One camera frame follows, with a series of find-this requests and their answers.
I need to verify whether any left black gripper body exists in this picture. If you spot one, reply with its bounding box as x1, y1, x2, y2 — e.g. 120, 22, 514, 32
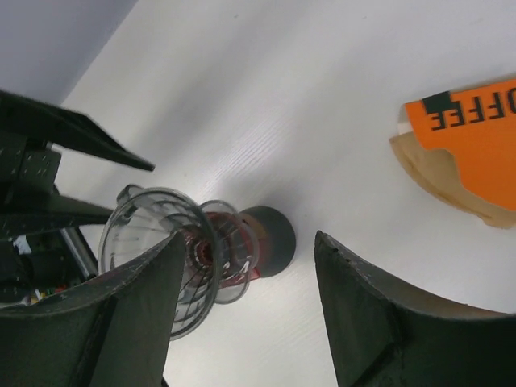
1, 132, 97, 306

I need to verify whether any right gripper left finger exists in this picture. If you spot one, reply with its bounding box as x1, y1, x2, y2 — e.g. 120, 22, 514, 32
1, 234, 186, 386

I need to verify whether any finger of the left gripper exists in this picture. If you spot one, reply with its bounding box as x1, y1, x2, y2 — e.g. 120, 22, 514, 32
1, 193, 113, 238
1, 90, 155, 171

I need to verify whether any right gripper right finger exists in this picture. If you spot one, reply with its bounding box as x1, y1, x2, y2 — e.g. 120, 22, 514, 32
314, 231, 515, 386

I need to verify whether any clear plastic coffee dripper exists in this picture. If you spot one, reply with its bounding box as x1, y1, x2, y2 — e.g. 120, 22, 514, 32
96, 184, 259, 342

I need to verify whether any brown paper filter stack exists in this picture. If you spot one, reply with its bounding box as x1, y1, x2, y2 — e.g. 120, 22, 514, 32
389, 132, 515, 229

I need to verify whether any orange coffee filter package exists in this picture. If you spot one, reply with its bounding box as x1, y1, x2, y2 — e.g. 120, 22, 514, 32
402, 77, 515, 211

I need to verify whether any glass carafe with red rim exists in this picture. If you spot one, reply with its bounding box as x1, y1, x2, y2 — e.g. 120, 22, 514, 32
204, 202, 296, 289

